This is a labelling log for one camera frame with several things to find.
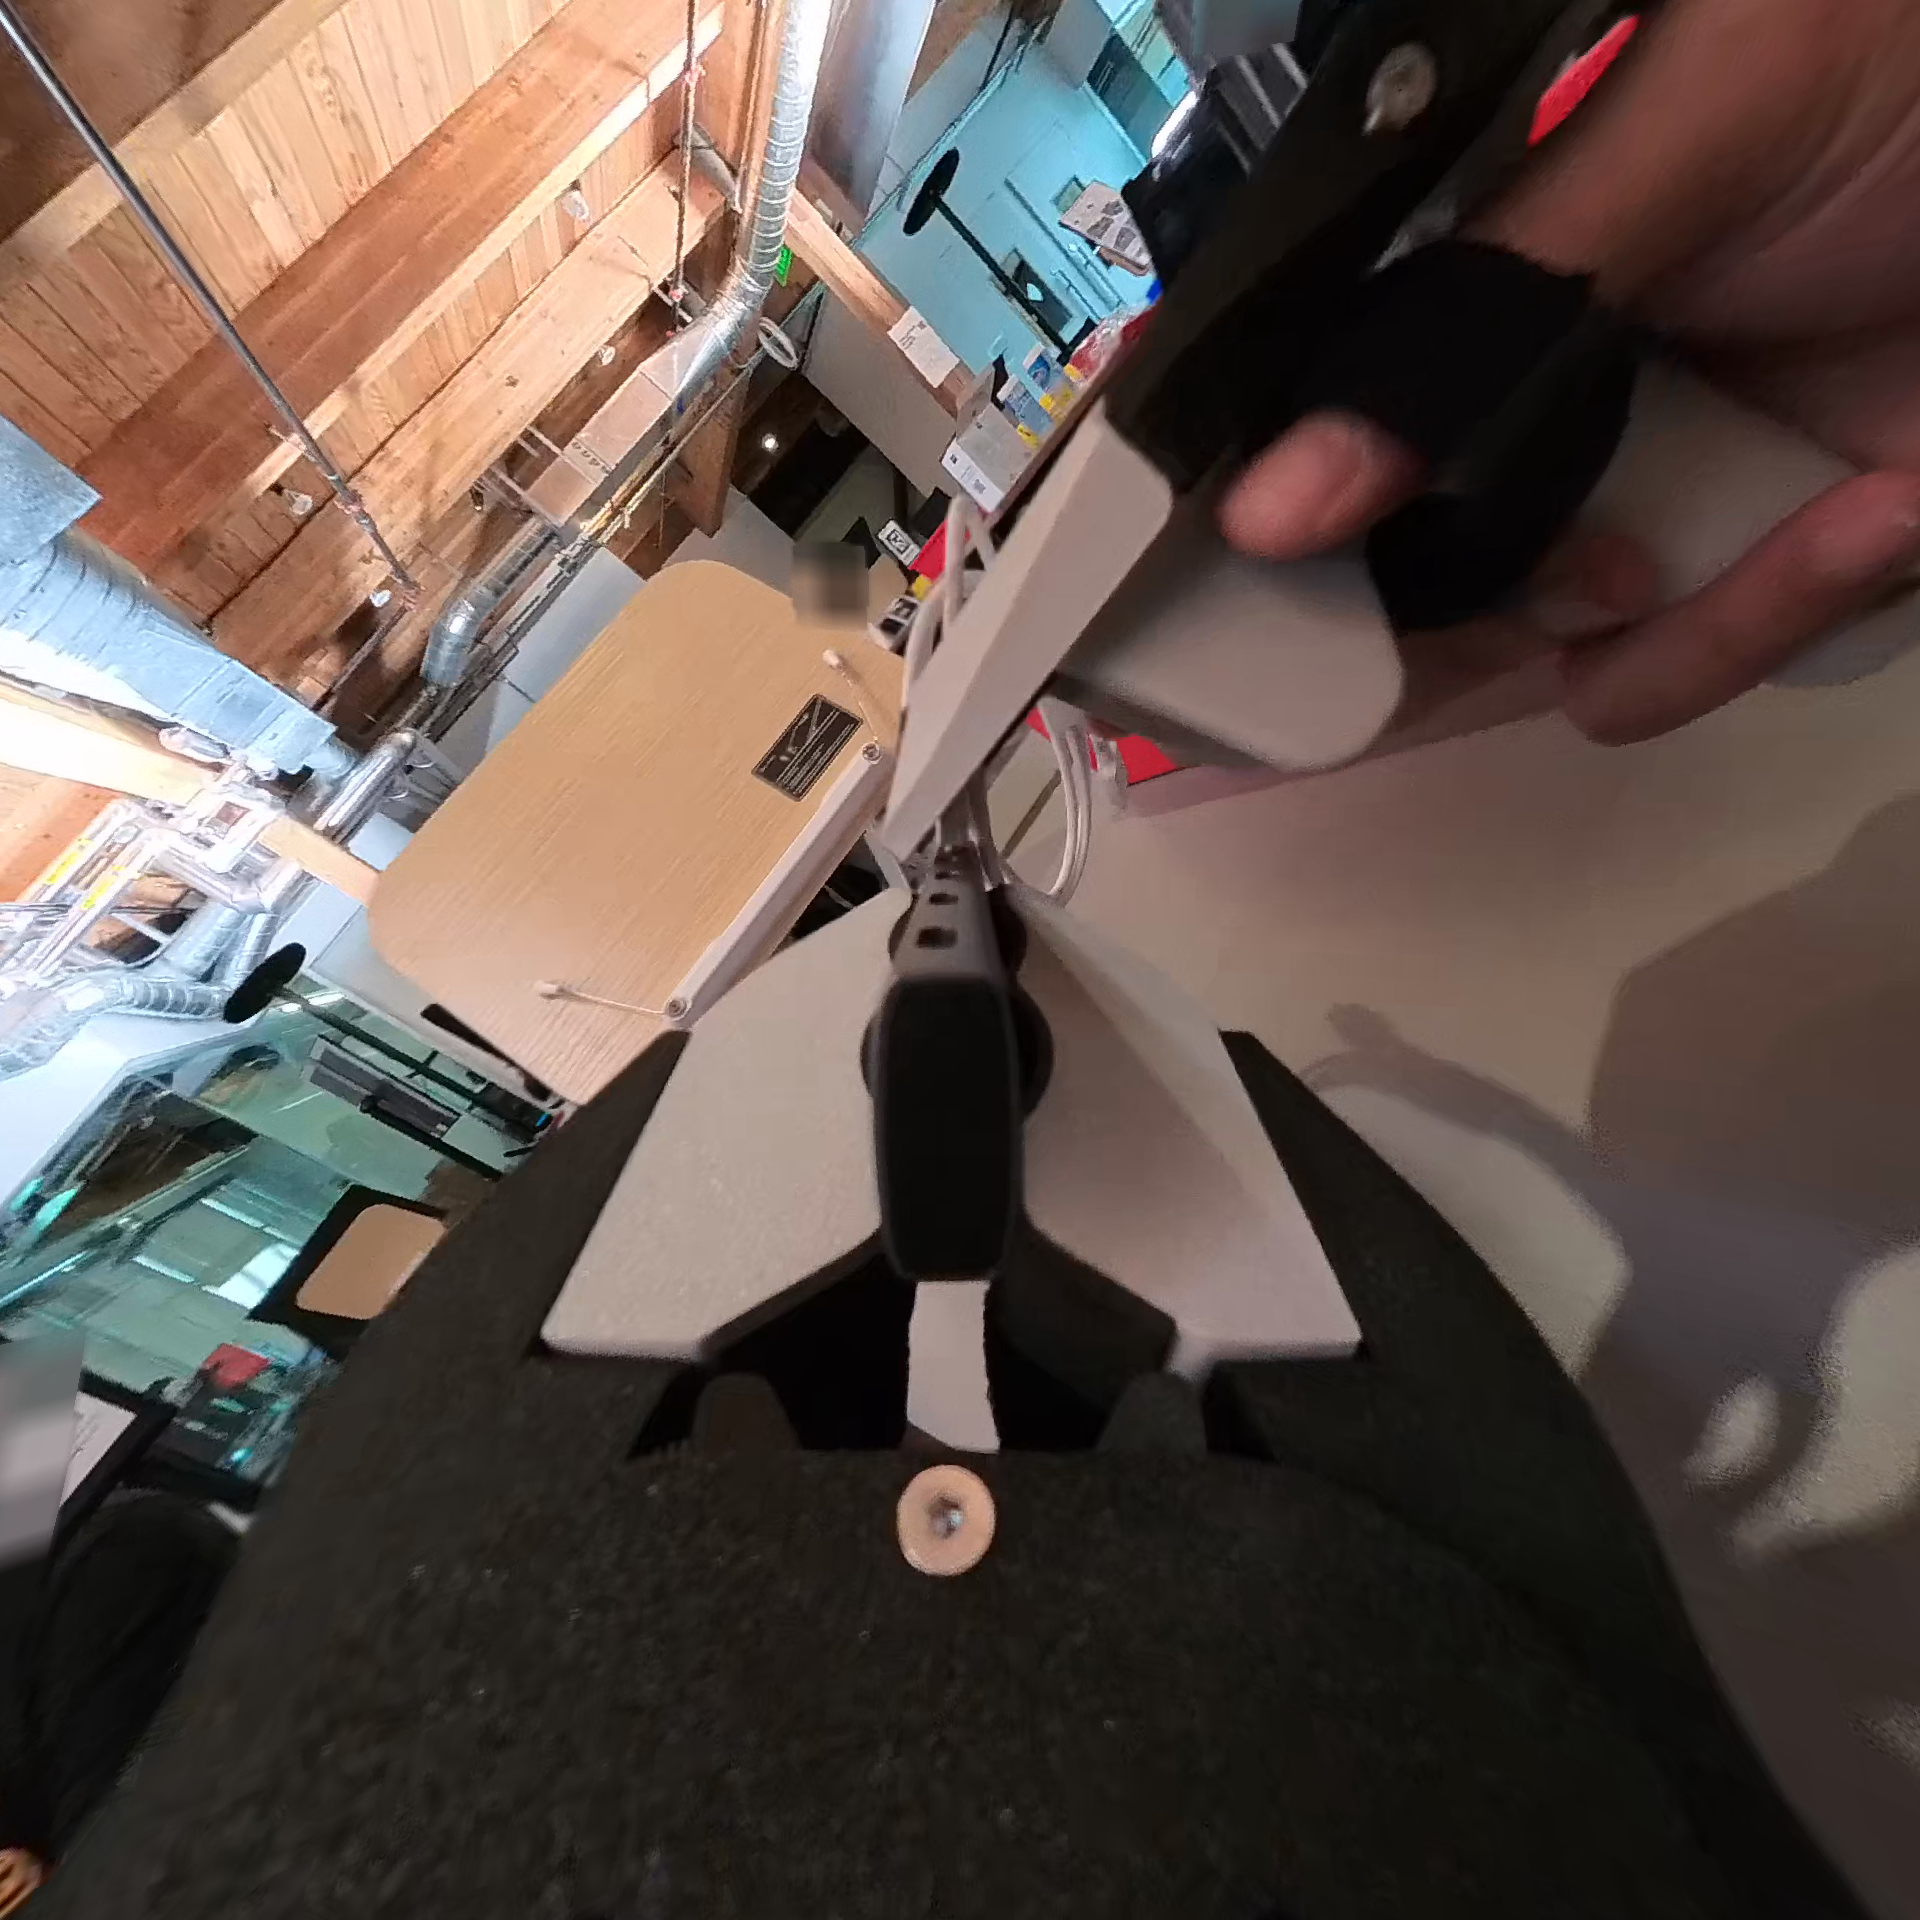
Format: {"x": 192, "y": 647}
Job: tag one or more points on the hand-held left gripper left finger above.
{"x": 737, "y": 1185}

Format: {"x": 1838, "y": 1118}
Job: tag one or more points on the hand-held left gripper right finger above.
{"x": 1186, "y": 1201}

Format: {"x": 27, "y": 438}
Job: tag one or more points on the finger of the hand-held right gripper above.
{"x": 1034, "y": 600}

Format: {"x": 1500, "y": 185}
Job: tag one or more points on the grey USB hub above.
{"x": 948, "y": 1141}

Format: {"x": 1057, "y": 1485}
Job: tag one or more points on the person's right hand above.
{"x": 1770, "y": 195}

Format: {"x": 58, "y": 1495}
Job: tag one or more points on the black disc pole stand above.
{"x": 938, "y": 188}

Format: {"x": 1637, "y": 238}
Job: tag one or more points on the smooth silver ventilation duct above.
{"x": 870, "y": 91}

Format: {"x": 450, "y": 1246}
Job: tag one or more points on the spiral silver ventilation duct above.
{"x": 774, "y": 180}

